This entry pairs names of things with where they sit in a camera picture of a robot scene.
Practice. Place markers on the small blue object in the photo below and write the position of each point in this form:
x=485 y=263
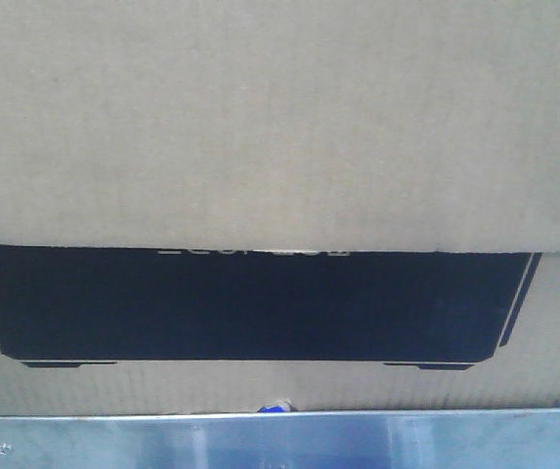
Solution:
x=279 y=406

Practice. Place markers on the brown cardboard box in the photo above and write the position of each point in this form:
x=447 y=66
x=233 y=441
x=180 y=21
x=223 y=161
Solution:
x=286 y=125

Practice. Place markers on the metal shelf rail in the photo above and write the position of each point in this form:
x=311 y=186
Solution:
x=505 y=438

